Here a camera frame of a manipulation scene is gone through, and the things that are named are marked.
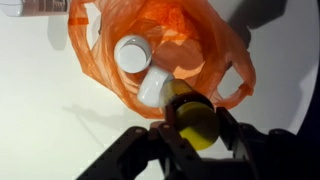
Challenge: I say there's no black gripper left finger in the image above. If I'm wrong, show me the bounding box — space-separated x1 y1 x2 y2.
75 104 209 180

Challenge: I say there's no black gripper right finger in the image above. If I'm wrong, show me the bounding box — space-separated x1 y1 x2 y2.
215 107 320 180

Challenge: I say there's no yellow small object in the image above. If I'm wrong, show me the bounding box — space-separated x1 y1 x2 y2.
159 79 222 152

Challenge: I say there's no white-capped bottle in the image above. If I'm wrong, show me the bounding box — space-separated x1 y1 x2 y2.
113 34 153 75
136 67 175 108

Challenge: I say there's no orange plastic bag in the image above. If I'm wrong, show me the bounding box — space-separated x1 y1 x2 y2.
67 0 258 120

